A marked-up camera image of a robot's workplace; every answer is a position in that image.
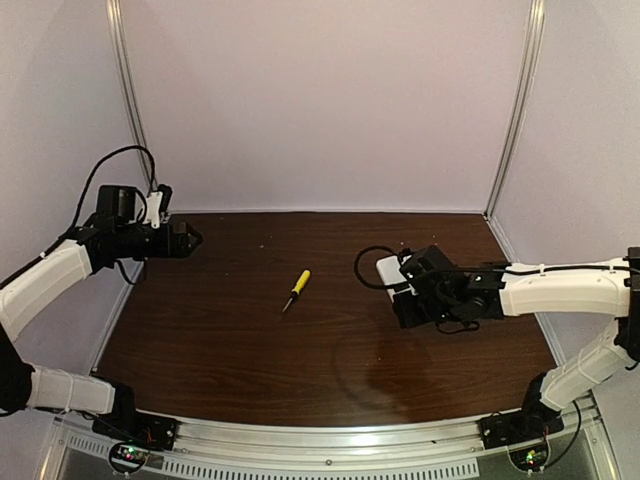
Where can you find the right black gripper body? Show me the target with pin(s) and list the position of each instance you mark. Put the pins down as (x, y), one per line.
(406, 310)

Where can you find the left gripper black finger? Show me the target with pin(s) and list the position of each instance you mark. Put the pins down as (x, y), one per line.
(188, 246)
(188, 235)

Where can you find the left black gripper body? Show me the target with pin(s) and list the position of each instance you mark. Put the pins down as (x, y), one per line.
(175, 240)

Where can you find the white remote control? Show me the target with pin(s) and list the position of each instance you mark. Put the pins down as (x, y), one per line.
(388, 269)

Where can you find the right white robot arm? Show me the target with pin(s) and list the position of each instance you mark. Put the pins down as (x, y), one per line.
(610, 288)

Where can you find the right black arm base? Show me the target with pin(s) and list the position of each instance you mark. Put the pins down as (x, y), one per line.
(532, 421)

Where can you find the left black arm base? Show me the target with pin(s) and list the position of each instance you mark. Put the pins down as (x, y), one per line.
(126, 423)

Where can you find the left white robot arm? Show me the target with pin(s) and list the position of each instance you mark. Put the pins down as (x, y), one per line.
(125, 225)

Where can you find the right circuit board with leds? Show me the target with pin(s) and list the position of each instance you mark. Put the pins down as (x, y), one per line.
(530, 459)

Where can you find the circuit board with leds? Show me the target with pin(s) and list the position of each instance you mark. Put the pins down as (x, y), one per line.
(530, 459)
(126, 458)

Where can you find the left circuit board with leds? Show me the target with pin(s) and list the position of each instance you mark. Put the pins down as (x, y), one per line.
(126, 458)

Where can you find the yellow handled screwdriver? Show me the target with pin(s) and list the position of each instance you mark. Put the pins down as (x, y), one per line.
(297, 289)

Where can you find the aluminium front rail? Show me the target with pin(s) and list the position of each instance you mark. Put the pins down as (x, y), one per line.
(449, 449)

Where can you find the left aluminium corner post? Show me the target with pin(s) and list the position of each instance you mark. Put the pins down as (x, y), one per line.
(116, 27)

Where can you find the aluminium corner post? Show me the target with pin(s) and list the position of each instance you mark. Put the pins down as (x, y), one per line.
(534, 32)
(116, 27)

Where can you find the right aluminium corner post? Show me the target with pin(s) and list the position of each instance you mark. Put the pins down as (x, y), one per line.
(534, 32)

